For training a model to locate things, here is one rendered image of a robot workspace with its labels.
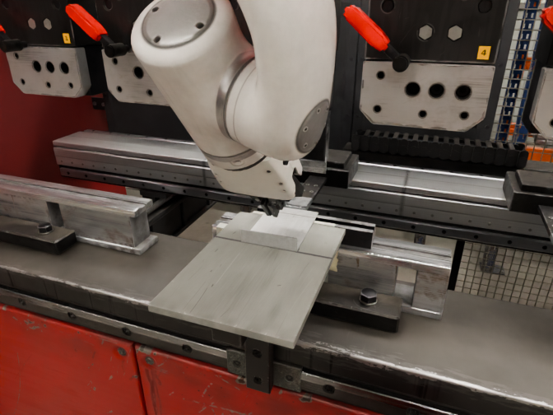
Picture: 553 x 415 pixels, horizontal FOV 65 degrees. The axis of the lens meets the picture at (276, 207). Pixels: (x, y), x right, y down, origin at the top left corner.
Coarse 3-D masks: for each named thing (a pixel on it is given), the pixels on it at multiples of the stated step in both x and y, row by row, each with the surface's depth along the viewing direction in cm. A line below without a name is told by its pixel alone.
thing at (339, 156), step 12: (336, 156) 87; (348, 156) 88; (336, 168) 85; (348, 168) 85; (300, 180) 87; (312, 180) 84; (324, 180) 84; (336, 180) 85; (348, 180) 84; (312, 192) 78; (288, 204) 74; (300, 204) 74
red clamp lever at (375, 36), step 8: (352, 8) 48; (352, 16) 48; (360, 16) 48; (368, 16) 49; (352, 24) 49; (360, 24) 48; (368, 24) 48; (360, 32) 49; (368, 32) 49; (376, 32) 48; (368, 40) 49; (376, 40) 49; (384, 40) 49; (376, 48) 49; (384, 48) 49; (392, 48) 49; (392, 56) 49; (400, 56) 48; (408, 56) 50; (400, 64) 48; (408, 64) 48
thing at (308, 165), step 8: (328, 112) 62; (328, 120) 63; (328, 128) 63; (328, 136) 64; (320, 144) 64; (328, 144) 65; (312, 152) 64; (320, 152) 64; (304, 160) 66; (312, 160) 65; (320, 160) 65; (304, 168) 67; (312, 168) 67; (320, 168) 66
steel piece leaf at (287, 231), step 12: (264, 216) 70; (288, 216) 70; (300, 216) 70; (252, 228) 67; (264, 228) 67; (276, 228) 67; (288, 228) 67; (300, 228) 67; (252, 240) 62; (264, 240) 62; (276, 240) 61; (288, 240) 60; (300, 240) 63
